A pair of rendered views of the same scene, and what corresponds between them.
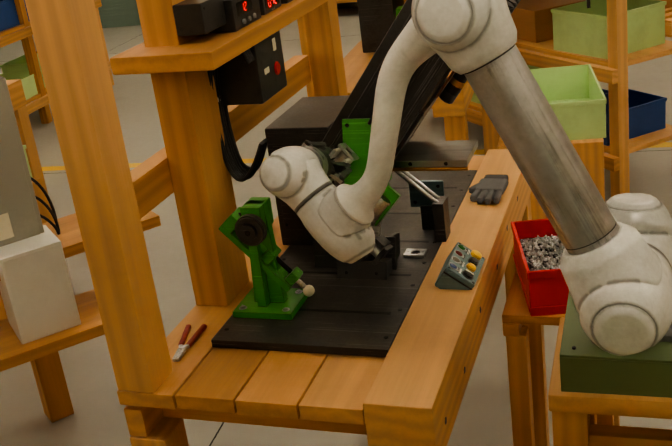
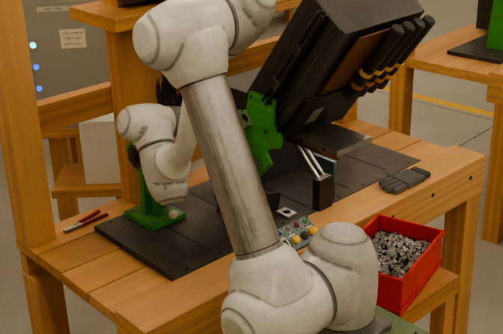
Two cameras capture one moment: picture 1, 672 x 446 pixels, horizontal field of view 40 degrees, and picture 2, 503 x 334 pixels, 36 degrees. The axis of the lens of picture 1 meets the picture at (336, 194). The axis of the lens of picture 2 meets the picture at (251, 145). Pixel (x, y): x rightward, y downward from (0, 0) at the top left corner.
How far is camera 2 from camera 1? 1.13 m
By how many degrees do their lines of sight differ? 26
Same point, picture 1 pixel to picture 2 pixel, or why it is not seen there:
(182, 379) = (54, 246)
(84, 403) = not seen: hidden behind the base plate
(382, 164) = (182, 138)
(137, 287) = (25, 173)
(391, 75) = not seen: hidden behind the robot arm
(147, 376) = (26, 235)
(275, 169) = (121, 118)
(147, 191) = (81, 107)
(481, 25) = (168, 55)
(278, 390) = (90, 278)
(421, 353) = (191, 290)
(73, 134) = not seen: outside the picture
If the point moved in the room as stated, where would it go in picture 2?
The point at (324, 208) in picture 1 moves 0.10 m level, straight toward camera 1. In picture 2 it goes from (147, 158) to (126, 173)
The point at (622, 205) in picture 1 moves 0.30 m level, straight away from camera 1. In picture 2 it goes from (325, 232) to (405, 187)
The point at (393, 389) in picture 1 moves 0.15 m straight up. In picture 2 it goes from (142, 308) to (137, 257)
